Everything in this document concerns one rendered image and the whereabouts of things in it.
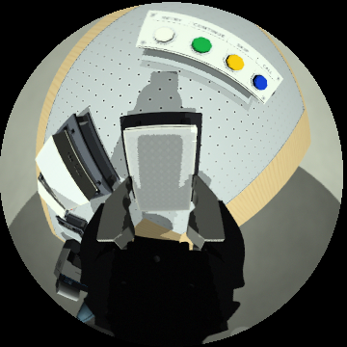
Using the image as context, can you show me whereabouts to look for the white horizontal roll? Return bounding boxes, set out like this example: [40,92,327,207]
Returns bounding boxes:
[56,281,80,301]

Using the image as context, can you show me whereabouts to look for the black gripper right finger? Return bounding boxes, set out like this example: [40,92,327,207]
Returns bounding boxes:
[186,173,245,289]

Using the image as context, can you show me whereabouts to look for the grey button panel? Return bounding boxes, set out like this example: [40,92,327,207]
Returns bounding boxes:
[136,11,283,104]

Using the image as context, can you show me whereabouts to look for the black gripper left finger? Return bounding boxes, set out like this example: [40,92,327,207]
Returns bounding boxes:
[80,175,135,286]

